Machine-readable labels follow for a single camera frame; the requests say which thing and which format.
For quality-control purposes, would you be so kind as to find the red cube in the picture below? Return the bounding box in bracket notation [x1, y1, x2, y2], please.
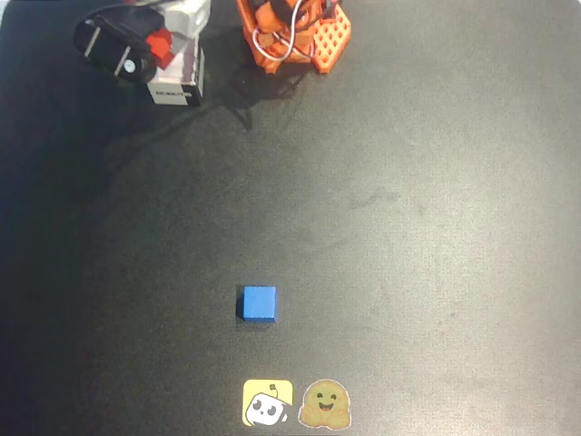
[145, 27, 176, 71]

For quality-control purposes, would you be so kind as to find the blue cube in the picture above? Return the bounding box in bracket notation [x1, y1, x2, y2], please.
[235, 284, 278, 323]

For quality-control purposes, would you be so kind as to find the black table mat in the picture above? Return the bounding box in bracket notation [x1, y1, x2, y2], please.
[0, 0, 581, 436]

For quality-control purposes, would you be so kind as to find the white servo wire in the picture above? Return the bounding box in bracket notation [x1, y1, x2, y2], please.
[251, 0, 315, 63]

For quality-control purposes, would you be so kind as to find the black oval webcam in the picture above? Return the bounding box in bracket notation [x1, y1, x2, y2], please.
[73, 12, 158, 87]

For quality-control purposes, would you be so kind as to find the hugging face emoji sticker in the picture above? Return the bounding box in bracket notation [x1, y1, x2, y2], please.
[297, 378, 353, 430]

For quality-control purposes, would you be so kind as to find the yellow robot sticker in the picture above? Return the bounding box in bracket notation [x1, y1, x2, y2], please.
[241, 378, 295, 428]

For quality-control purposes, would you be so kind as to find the white open cardboard box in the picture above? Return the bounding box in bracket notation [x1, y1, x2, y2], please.
[145, 36, 206, 108]

